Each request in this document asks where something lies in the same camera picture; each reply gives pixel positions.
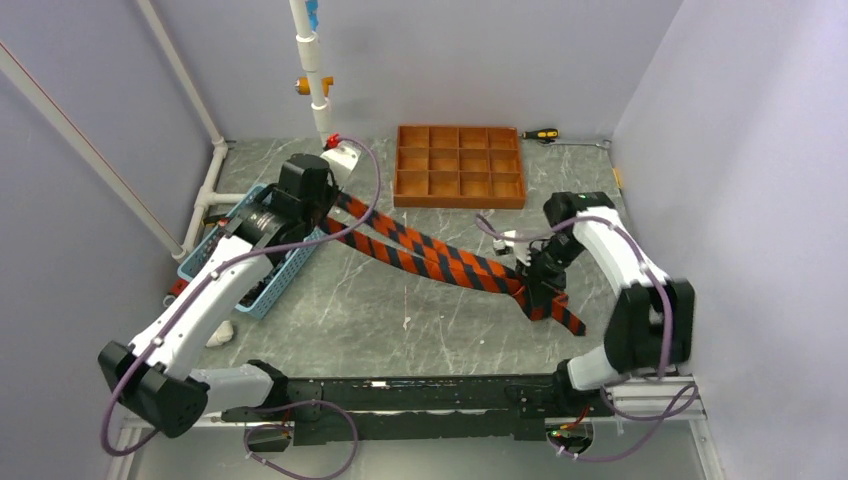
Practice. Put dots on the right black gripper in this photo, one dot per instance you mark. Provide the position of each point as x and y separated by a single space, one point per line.
542 287

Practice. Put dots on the orange navy striped tie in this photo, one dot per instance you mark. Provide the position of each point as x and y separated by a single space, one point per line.
427 257

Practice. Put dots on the brown compartment tray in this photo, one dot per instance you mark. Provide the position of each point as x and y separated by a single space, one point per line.
458 167

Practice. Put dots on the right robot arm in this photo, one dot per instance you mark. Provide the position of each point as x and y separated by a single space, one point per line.
651 325

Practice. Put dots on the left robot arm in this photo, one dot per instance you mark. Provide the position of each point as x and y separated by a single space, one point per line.
156 375

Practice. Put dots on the orange black screwdriver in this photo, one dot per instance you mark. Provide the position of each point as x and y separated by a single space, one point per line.
545 135

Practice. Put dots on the silver wrench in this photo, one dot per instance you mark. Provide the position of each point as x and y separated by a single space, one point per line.
603 144

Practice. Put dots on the blue plastic basket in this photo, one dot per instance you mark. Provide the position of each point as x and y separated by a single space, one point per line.
258 301

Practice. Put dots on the white pvc pipe stand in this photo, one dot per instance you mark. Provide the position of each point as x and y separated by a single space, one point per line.
309 50

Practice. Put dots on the green white pipe fitting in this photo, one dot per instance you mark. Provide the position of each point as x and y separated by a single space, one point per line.
224 333

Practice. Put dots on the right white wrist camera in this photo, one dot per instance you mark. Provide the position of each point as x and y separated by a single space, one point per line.
510 247

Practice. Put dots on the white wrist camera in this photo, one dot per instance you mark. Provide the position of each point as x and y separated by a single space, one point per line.
510 247
341 157

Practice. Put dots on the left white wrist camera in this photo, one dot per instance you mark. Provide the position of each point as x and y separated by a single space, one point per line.
341 157

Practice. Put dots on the white corner pipe frame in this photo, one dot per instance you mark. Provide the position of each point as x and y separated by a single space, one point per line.
206 196

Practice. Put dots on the white diagonal wall pipe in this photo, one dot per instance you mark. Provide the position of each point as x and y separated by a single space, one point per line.
45 104

